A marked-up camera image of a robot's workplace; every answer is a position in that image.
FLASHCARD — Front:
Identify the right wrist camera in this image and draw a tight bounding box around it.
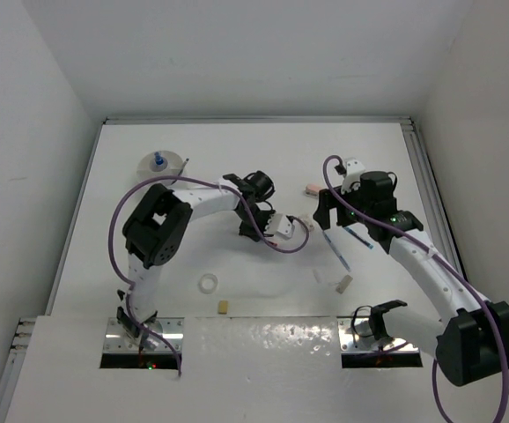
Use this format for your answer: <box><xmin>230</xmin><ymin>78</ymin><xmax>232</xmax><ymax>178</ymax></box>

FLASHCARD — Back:
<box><xmin>341</xmin><ymin>157</ymin><xmax>365</xmax><ymax>194</ymax></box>

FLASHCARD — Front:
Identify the small yellow eraser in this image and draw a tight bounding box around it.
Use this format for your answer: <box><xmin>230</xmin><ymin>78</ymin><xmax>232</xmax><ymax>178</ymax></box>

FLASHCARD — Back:
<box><xmin>218</xmin><ymin>300</ymin><xmax>229</xmax><ymax>315</ymax></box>

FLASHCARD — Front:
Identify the beige eraser block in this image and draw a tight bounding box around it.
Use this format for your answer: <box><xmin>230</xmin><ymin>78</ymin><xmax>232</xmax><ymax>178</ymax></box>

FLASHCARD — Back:
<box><xmin>335</xmin><ymin>275</ymin><xmax>353</xmax><ymax>294</ymax></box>

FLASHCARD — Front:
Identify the staples box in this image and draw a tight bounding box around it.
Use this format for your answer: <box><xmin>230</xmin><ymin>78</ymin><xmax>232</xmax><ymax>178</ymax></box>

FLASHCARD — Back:
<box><xmin>299</xmin><ymin>214</ymin><xmax>314</xmax><ymax>232</ymax></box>

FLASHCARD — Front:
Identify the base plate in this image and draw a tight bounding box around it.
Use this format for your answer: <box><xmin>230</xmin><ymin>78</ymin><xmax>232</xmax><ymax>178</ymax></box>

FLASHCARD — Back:
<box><xmin>337</xmin><ymin>315</ymin><xmax>420</xmax><ymax>354</ymax></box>
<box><xmin>102</xmin><ymin>318</ymin><xmax>184</xmax><ymax>354</ymax></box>

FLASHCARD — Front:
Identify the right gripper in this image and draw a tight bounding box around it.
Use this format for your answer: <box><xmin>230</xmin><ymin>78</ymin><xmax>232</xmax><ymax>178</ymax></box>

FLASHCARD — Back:
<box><xmin>314</xmin><ymin>180</ymin><xmax>373</xmax><ymax>229</ymax></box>

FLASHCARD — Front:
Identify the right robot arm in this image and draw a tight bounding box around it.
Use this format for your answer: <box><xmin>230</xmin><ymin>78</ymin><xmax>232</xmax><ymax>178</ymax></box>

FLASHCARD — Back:
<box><xmin>313</xmin><ymin>166</ymin><xmax>509</xmax><ymax>386</ymax></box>

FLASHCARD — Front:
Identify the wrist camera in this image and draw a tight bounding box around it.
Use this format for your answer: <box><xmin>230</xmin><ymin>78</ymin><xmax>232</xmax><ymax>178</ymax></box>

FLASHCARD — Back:
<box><xmin>341</xmin><ymin>157</ymin><xmax>365</xmax><ymax>194</ymax></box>
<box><xmin>264</xmin><ymin>213</ymin><xmax>295</xmax><ymax>241</ymax></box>

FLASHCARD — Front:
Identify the white round divided container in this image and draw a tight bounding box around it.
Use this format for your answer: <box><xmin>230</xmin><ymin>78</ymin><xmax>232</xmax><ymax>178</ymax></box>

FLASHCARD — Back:
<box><xmin>136</xmin><ymin>150</ymin><xmax>189</xmax><ymax>181</ymax></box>

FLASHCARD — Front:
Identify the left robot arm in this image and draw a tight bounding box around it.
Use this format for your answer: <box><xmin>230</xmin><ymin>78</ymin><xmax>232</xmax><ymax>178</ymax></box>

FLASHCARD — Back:
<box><xmin>108</xmin><ymin>171</ymin><xmax>288</xmax><ymax>338</ymax></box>

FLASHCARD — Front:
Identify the blue ballpoint pen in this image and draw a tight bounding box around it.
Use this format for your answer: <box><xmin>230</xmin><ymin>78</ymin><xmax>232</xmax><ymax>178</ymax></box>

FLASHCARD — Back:
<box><xmin>321</xmin><ymin>231</ymin><xmax>351</xmax><ymax>272</ymax></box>

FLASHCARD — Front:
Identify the purple cable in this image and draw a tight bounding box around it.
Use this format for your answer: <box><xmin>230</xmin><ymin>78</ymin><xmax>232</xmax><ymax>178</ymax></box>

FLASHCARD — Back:
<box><xmin>322</xmin><ymin>154</ymin><xmax>509</xmax><ymax>423</ymax></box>
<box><xmin>107</xmin><ymin>174</ymin><xmax>311</xmax><ymax>378</ymax></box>

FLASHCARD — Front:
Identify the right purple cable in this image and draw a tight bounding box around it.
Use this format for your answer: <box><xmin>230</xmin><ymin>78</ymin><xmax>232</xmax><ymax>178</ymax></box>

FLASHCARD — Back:
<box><xmin>322</xmin><ymin>154</ymin><xmax>509</xmax><ymax>423</ymax></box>

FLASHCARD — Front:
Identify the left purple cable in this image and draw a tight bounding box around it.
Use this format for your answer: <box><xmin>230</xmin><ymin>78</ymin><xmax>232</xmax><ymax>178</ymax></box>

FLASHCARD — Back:
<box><xmin>107</xmin><ymin>174</ymin><xmax>311</xmax><ymax>378</ymax></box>

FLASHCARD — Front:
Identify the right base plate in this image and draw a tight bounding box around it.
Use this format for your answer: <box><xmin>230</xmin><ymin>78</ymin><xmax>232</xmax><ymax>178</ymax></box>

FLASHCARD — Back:
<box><xmin>337</xmin><ymin>315</ymin><xmax>420</xmax><ymax>354</ymax></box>

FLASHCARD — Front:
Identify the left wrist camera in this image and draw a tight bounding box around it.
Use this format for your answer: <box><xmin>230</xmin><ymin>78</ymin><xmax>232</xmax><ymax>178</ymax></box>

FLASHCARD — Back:
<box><xmin>264</xmin><ymin>213</ymin><xmax>295</xmax><ymax>241</ymax></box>

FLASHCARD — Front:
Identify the left base plate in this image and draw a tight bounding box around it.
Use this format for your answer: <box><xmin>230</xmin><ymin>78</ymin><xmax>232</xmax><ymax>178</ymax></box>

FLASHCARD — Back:
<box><xmin>102</xmin><ymin>318</ymin><xmax>184</xmax><ymax>354</ymax></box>

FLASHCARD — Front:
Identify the clear tape roll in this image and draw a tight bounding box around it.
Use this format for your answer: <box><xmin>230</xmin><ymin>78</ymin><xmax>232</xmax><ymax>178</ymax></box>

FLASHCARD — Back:
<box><xmin>198</xmin><ymin>273</ymin><xmax>218</xmax><ymax>294</ymax></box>

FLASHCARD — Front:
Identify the teal gel pen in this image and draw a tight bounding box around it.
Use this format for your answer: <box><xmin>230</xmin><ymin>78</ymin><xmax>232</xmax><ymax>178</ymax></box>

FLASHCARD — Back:
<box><xmin>343</xmin><ymin>226</ymin><xmax>373</xmax><ymax>249</ymax></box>

